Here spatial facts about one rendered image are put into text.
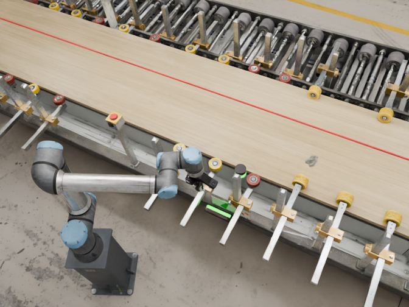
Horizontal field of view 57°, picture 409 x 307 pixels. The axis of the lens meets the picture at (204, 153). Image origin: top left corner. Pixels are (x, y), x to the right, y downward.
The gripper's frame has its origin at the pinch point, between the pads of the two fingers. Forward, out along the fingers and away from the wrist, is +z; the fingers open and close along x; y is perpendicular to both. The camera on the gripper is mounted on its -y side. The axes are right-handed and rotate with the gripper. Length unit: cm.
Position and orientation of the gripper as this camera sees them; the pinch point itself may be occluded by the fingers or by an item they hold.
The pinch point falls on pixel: (202, 190)
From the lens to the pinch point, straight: 210.6
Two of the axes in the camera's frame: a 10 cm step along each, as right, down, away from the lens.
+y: -8.8, -3.6, 3.2
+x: -4.7, 7.6, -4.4
